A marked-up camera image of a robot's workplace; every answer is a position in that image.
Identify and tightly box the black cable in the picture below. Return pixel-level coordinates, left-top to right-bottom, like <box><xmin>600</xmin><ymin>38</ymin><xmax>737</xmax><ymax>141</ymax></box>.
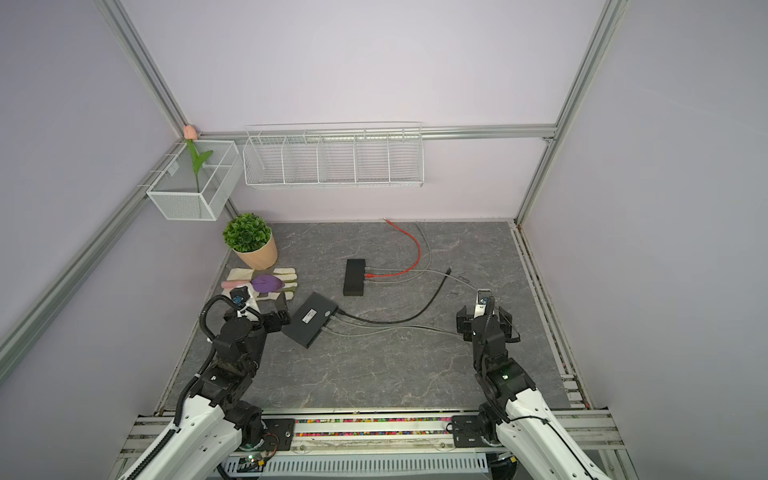
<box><xmin>335</xmin><ymin>267</ymin><xmax>453</xmax><ymax>326</ymax></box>

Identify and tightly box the black ribbed network switch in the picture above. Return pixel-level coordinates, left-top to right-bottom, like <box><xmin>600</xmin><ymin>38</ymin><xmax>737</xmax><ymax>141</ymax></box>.
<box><xmin>343</xmin><ymin>259</ymin><xmax>366</xmax><ymax>297</ymax></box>

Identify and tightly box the red ethernet cable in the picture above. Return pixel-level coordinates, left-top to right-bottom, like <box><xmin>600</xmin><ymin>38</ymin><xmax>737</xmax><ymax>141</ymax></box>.
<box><xmin>364</xmin><ymin>218</ymin><xmax>423</xmax><ymax>280</ymax></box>

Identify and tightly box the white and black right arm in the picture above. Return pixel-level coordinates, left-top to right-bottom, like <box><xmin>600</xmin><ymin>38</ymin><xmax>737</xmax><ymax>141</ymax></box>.
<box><xmin>456</xmin><ymin>290</ymin><xmax>608</xmax><ymax>479</ymax></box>

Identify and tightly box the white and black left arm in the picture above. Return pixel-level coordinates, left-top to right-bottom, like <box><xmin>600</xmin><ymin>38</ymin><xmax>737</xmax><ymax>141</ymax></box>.
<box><xmin>122</xmin><ymin>287</ymin><xmax>290</xmax><ymax>479</ymax></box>

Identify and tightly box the green plant in beige pot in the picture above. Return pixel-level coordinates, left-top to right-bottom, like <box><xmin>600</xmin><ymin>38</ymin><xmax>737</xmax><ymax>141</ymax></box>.
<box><xmin>222</xmin><ymin>213</ymin><xmax>278</xmax><ymax>271</ymax></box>

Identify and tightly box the pink tulip artificial flower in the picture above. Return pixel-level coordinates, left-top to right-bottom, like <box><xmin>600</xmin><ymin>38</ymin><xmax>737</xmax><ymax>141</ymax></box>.
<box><xmin>183</xmin><ymin>125</ymin><xmax>213</xmax><ymax>193</ymax></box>

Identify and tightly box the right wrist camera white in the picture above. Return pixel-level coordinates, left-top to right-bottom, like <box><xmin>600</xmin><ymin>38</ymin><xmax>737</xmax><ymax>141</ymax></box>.
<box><xmin>474</xmin><ymin>289</ymin><xmax>493</xmax><ymax>318</ymax></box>

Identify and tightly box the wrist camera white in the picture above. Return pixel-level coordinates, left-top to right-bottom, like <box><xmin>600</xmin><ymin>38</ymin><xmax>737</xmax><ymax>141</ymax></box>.
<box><xmin>229</xmin><ymin>284</ymin><xmax>261</xmax><ymax>321</ymax></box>
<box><xmin>474</xmin><ymin>289</ymin><xmax>493</xmax><ymax>318</ymax></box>

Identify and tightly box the purple trowel with pink handle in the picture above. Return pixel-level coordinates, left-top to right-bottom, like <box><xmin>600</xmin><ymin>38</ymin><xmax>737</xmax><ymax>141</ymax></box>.
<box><xmin>221</xmin><ymin>274</ymin><xmax>285</xmax><ymax>294</ymax></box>

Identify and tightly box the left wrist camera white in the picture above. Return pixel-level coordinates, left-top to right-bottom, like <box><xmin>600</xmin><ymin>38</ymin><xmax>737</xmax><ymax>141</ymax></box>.
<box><xmin>229</xmin><ymin>284</ymin><xmax>261</xmax><ymax>321</ymax></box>

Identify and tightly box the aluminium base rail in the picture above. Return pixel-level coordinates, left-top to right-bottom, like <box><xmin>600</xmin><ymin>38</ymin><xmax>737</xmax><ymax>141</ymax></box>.
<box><xmin>108</xmin><ymin>410</ymin><xmax>639</xmax><ymax>479</ymax></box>

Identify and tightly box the white wire basket small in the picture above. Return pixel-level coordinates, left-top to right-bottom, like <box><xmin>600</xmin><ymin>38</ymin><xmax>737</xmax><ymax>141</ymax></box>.
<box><xmin>147</xmin><ymin>140</ymin><xmax>244</xmax><ymax>221</ymax></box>

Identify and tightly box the white wire shelf wide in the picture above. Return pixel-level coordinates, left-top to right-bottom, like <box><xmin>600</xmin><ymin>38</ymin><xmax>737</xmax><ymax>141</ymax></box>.
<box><xmin>242</xmin><ymin>122</ymin><xmax>425</xmax><ymax>188</ymax></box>

